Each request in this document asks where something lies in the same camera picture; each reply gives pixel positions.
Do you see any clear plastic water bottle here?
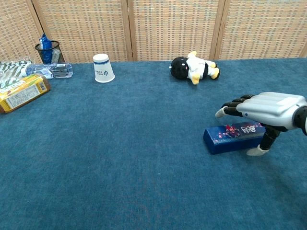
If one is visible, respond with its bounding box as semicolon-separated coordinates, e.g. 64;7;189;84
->
23;62;73;79

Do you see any blue table mat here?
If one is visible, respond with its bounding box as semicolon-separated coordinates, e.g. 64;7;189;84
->
0;57;307;230

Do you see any black and white plush doll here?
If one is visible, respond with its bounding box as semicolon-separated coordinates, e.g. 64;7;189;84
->
169;50;221;85

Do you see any blue folding glasses case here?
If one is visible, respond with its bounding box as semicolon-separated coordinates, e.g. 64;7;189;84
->
203;121;267;155

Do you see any striped cloth in plastic bag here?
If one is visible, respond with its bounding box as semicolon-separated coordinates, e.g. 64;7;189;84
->
0;56;34;91

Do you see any yellow snack box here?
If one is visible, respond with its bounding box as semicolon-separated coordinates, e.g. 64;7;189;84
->
0;73;51;115

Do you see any black mesh pen holder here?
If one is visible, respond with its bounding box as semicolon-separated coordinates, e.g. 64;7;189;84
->
35;40;66;64

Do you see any blue snack packet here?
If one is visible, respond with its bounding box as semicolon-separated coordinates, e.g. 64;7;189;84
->
39;34;53;64

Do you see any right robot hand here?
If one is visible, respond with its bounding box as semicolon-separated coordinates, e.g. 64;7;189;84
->
215;92;307;157

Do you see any woven bamboo folding screen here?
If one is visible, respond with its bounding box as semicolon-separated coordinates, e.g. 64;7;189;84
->
0;0;307;64

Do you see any white paper cup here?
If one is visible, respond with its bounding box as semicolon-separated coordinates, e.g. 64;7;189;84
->
93;53;116;83

